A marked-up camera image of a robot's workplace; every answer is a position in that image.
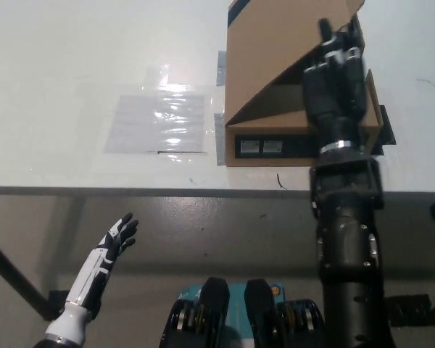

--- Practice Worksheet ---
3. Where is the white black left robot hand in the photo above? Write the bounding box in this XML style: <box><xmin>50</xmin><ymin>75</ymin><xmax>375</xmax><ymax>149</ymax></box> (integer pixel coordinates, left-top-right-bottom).
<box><xmin>64</xmin><ymin>212</ymin><xmax>139</xmax><ymax>313</ymax></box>

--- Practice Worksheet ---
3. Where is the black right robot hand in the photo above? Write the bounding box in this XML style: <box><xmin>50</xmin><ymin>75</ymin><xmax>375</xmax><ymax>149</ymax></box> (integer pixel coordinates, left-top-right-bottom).
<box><xmin>302</xmin><ymin>16</ymin><xmax>369</xmax><ymax>152</ymax></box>

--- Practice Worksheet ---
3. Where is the brown cardboard storage box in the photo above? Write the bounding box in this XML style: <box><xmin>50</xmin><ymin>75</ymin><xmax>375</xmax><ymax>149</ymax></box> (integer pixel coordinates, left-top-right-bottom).
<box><xmin>224</xmin><ymin>0</ymin><xmax>384</xmax><ymax>168</ymax></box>

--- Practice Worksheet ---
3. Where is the black diagonal table leg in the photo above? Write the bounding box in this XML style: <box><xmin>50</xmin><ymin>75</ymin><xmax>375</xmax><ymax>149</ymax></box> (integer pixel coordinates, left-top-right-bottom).
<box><xmin>0</xmin><ymin>231</ymin><xmax>51</xmax><ymax>322</ymax></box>

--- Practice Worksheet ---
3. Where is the short grey tape strip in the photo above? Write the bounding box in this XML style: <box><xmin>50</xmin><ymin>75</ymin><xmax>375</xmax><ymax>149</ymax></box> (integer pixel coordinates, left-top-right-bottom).
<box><xmin>216</xmin><ymin>50</ymin><xmax>228</xmax><ymax>87</ymax></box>

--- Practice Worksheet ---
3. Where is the long grey tape strip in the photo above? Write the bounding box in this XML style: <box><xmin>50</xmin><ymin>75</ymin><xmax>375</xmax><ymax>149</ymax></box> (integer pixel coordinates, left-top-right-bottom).
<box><xmin>214</xmin><ymin>112</ymin><xmax>228</xmax><ymax>167</ymax></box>

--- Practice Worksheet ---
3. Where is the clear plastic sleeve with paper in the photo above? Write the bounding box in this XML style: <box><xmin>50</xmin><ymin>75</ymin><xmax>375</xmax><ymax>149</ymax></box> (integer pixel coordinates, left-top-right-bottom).
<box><xmin>104</xmin><ymin>65</ymin><xmax>215</xmax><ymax>156</ymax></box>

